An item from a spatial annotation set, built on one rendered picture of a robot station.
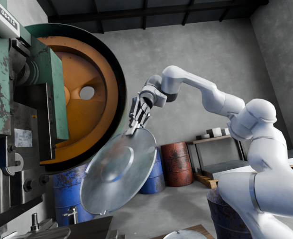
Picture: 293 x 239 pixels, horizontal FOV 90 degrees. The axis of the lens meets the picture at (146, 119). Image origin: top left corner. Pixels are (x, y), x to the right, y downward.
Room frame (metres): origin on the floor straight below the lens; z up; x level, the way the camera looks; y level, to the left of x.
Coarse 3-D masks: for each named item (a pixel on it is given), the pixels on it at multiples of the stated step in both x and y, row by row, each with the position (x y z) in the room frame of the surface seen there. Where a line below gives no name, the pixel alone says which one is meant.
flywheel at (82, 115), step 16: (64, 48) 0.76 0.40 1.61; (80, 48) 0.76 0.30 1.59; (64, 64) 0.78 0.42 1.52; (80, 64) 0.79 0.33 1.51; (96, 64) 0.77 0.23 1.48; (64, 80) 0.78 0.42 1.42; (80, 80) 0.79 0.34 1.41; (96, 80) 0.80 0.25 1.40; (112, 80) 0.78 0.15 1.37; (96, 96) 0.80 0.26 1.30; (112, 96) 0.77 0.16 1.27; (80, 112) 0.79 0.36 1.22; (96, 112) 0.80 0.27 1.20; (112, 112) 0.77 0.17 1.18; (80, 128) 0.79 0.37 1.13; (96, 128) 0.76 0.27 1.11; (112, 128) 0.87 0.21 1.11; (64, 144) 0.78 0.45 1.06; (80, 144) 0.75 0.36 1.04; (96, 144) 0.79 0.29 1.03; (48, 160) 0.74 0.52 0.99; (64, 160) 0.75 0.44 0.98
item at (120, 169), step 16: (112, 144) 0.57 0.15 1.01; (128, 144) 0.51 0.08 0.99; (144, 144) 0.46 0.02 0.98; (96, 160) 0.56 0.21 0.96; (112, 160) 0.49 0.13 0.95; (128, 160) 0.44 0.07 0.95; (144, 160) 0.42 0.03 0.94; (96, 176) 0.49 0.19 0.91; (112, 176) 0.44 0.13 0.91; (128, 176) 0.41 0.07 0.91; (144, 176) 0.38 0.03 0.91; (80, 192) 0.48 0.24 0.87; (96, 192) 0.44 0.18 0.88; (112, 192) 0.41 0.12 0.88; (128, 192) 0.38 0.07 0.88; (96, 208) 0.40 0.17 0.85; (112, 208) 0.37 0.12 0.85
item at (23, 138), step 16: (16, 112) 0.40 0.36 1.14; (32, 112) 0.47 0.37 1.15; (16, 128) 0.40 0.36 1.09; (32, 128) 0.46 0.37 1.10; (16, 144) 0.40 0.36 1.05; (32, 144) 0.46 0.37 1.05; (16, 160) 0.38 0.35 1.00; (32, 160) 0.46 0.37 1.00; (0, 176) 0.35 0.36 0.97; (16, 176) 0.37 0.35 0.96; (32, 176) 0.41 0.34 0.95; (48, 176) 0.46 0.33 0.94; (0, 192) 0.35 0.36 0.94; (16, 192) 0.37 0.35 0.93; (32, 192) 0.41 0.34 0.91; (0, 208) 0.35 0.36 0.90
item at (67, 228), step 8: (112, 216) 0.50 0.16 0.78; (72, 224) 0.50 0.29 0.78; (80, 224) 0.49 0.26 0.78; (88, 224) 0.48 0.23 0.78; (96, 224) 0.47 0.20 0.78; (104, 224) 0.46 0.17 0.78; (40, 232) 0.48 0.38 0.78; (48, 232) 0.46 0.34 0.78; (56, 232) 0.45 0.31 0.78; (64, 232) 0.45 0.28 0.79; (72, 232) 0.45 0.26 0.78; (80, 232) 0.44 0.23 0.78; (88, 232) 0.43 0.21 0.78; (96, 232) 0.43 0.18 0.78; (104, 232) 0.42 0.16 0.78
